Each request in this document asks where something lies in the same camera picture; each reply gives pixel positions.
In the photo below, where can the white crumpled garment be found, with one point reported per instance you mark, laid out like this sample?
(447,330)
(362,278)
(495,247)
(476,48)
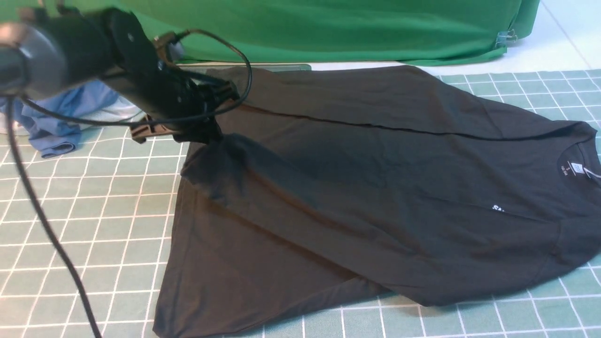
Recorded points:
(121,110)

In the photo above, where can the metal binder clip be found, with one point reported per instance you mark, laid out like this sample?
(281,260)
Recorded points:
(505,38)

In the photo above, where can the dark gray long-sleeve shirt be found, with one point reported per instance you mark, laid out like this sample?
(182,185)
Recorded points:
(333,186)

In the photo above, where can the green checkered tablecloth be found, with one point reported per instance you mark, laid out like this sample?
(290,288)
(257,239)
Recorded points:
(111,205)

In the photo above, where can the blue crumpled garment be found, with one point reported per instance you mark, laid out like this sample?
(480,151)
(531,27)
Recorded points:
(53,137)

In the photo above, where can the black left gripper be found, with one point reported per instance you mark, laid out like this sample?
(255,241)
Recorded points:
(176,102)

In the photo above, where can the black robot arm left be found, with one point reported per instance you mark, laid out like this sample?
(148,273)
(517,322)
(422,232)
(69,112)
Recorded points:
(43,56)

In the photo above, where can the green backdrop cloth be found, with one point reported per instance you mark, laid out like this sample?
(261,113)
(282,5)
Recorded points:
(430,33)

